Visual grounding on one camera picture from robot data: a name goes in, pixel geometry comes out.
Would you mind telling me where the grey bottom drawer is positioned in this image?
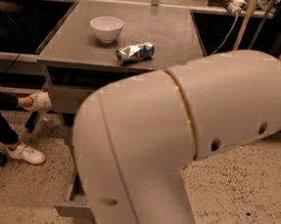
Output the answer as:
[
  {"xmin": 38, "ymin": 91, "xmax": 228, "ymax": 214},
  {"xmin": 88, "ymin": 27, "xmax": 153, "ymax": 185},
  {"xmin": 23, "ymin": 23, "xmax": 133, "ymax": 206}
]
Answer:
[{"xmin": 55, "ymin": 169, "xmax": 93, "ymax": 218}]

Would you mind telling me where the grey top drawer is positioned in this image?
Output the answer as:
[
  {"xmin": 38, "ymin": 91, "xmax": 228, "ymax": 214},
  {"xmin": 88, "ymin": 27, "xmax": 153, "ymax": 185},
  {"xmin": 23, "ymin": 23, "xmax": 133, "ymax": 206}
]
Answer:
[{"xmin": 46, "ymin": 66, "xmax": 139, "ymax": 114}]

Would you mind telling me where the grey middle drawer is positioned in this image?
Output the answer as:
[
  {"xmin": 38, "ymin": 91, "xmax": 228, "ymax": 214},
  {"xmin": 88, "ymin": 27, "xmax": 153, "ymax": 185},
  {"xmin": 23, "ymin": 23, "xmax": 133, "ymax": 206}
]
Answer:
[{"xmin": 59, "ymin": 112, "xmax": 74, "ymax": 145}]

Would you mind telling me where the white power cable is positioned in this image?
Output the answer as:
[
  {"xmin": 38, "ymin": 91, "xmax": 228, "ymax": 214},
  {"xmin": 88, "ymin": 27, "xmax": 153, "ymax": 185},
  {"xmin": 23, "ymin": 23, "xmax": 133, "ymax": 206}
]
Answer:
[{"xmin": 211, "ymin": 9, "xmax": 240, "ymax": 59}]

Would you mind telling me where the dark bag on shelf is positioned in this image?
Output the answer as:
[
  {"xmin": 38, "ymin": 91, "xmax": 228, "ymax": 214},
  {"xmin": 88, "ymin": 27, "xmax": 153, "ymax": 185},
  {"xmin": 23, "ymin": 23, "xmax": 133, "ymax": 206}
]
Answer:
[{"xmin": 0, "ymin": 0, "xmax": 24, "ymax": 23}]

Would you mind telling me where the white ceramic bowl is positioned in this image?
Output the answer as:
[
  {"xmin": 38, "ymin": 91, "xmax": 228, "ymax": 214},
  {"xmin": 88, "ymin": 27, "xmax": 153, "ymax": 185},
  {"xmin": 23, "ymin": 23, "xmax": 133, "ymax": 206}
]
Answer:
[{"xmin": 89, "ymin": 16, "xmax": 123, "ymax": 43}]

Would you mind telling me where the grey drawer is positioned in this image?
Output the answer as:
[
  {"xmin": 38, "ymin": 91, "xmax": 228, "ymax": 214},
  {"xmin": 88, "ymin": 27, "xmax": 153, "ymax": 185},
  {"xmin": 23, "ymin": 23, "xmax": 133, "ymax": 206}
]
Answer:
[
  {"xmin": 46, "ymin": 66, "xmax": 139, "ymax": 114},
  {"xmin": 59, "ymin": 112, "xmax": 74, "ymax": 145},
  {"xmin": 55, "ymin": 169, "xmax": 93, "ymax": 218}
]

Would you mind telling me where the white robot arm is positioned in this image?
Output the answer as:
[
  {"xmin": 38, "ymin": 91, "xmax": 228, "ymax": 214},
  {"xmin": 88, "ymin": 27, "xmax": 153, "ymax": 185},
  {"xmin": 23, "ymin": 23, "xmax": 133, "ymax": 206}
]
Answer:
[{"xmin": 72, "ymin": 50, "xmax": 281, "ymax": 224}]

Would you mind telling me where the crushed blue silver can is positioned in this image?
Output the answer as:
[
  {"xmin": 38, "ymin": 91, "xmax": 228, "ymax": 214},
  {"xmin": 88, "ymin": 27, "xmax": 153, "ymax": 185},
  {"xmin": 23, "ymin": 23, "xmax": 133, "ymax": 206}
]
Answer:
[{"xmin": 115, "ymin": 42, "xmax": 155, "ymax": 65}]

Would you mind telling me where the grey drawer cabinet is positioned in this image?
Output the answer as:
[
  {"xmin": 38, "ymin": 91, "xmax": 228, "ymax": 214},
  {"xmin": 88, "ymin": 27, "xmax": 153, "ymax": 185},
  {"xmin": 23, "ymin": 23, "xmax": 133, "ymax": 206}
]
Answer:
[{"xmin": 26, "ymin": 0, "xmax": 211, "ymax": 176}]

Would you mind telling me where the white sneaker lower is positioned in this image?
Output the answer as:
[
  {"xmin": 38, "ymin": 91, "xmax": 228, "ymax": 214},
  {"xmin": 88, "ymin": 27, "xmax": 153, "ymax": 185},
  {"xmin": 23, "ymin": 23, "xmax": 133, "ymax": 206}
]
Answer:
[{"xmin": 7, "ymin": 143, "xmax": 46, "ymax": 165}]

